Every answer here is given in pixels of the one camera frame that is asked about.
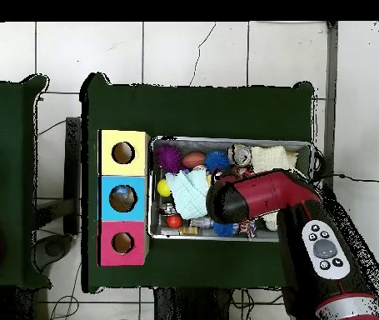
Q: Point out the mint green cloth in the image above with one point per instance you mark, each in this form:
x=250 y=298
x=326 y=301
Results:
x=189 y=196

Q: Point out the cream knitted cloth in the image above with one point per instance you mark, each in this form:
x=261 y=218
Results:
x=269 y=158

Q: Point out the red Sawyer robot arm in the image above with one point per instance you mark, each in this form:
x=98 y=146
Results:
x=265 y=196

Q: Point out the wooden box with three holes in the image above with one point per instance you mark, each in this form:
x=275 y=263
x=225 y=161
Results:
x=135 y=166

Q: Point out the brown toy football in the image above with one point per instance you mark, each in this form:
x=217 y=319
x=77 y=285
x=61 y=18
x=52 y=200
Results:
x=194 y=160

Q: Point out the purple spiky ball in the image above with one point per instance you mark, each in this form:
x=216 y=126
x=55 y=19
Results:
x=169 y=158

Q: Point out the yellow ball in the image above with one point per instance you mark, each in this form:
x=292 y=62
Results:
x=164 y=188

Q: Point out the blue rubber koosh ball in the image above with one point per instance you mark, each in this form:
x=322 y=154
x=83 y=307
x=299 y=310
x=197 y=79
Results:
x=224 y=230
x=217 y=161

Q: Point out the red ball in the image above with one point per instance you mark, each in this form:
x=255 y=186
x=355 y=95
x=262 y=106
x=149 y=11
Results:
x=174 y=221

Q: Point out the dented white soda can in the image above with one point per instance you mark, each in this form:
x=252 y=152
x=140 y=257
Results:
x=240 y=155

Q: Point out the dark green table cloth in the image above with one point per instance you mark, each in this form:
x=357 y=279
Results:
x=192 y=110
x=5 y=116

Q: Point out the multicoloured patterned cloth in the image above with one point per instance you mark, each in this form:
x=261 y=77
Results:
x=247 y=230

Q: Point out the black stand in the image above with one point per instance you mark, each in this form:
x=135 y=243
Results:
x=72 y=160

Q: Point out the dark grey rounded base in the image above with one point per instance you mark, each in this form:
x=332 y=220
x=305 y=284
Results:
x=54 y=248

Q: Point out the grey metal bar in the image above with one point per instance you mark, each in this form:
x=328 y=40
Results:
x=330 y=100

